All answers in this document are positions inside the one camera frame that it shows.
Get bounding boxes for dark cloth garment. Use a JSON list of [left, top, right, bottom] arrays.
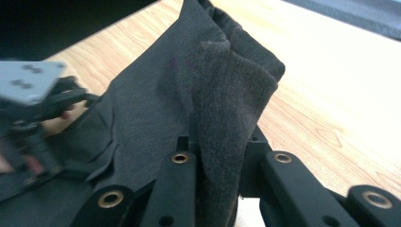
[[0, 0, 287, 227]]

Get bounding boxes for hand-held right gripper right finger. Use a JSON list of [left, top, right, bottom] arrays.
[[239, 126, 272, 198]]

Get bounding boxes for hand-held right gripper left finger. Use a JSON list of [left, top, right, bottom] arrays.
[[175, 135, 200, 157]]

